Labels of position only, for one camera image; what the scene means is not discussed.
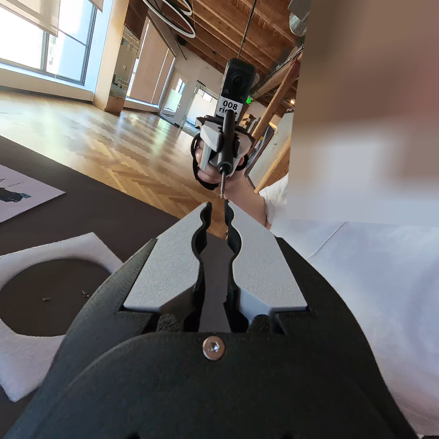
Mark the pale roller blind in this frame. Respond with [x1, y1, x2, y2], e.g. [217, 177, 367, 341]
[0, 0, 60, 37]

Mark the tall window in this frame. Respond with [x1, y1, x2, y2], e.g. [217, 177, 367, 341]
[0, 0, 96, 84]

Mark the wooden support post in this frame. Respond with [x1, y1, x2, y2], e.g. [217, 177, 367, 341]
[252, 51, 304, 138]

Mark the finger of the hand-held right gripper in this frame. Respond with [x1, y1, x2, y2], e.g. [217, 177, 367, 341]
[200, 123, 222, 171]
[230, 133, 254, 176]

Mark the white foam frame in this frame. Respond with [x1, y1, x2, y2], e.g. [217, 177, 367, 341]
[0, 233, 125, 402]

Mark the metal air duct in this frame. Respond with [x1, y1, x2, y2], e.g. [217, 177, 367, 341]
[289, 10, 309, 36]

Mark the person's right forearm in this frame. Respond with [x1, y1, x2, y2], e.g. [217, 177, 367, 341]
[237, 178, 272, 231]

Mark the person's white shirt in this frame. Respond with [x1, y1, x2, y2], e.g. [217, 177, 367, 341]
[259, 175, 439, 436]

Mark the glass door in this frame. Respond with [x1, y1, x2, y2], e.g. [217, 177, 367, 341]
[161, 80, 206, 125]

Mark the printed instruction manual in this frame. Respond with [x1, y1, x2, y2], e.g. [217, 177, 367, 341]
[0, 165, 66, 224]

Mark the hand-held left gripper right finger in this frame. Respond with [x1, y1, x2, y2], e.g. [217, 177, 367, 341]
[224, 201, 308, 326]

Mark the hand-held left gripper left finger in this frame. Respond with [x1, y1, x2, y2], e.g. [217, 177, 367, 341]
[123, 202, 212, 326]

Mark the person's right hand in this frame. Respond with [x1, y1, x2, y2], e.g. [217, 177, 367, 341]
[195, 146, 256, 193]

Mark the black screwdriver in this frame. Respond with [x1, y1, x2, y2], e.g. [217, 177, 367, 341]
[216, 111, 238, 200]

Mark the dark brown desk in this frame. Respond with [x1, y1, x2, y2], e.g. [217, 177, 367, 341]
[0, 135, 230, 439]

